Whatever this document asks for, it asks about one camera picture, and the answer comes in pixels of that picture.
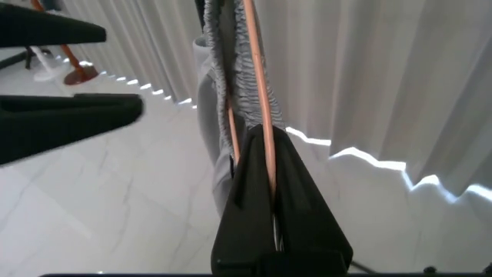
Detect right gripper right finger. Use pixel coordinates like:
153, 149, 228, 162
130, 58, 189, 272
273, 125, 354, 276

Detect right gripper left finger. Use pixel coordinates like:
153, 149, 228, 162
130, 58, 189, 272
210, 123, 277, 276

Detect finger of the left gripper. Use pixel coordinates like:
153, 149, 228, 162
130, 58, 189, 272
0, 92, 145, 167
0, 2, 108, 49

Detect pale grey shorts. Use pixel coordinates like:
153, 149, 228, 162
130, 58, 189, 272
191, 0, 288, 219

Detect pink clothes hanger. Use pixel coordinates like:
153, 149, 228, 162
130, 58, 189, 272
224, 0, 278, 203

